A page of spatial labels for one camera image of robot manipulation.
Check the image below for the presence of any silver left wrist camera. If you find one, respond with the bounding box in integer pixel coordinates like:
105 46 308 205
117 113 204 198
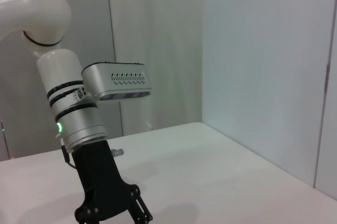
81 62 153 101

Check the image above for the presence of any thin left wrist cable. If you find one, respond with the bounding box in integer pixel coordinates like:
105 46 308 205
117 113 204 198
60 142 77 169

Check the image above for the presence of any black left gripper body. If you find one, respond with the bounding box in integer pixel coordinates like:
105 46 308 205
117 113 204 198
71 139 140 224

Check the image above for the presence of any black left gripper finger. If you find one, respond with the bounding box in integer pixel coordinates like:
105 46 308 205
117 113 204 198
127 195 153 224

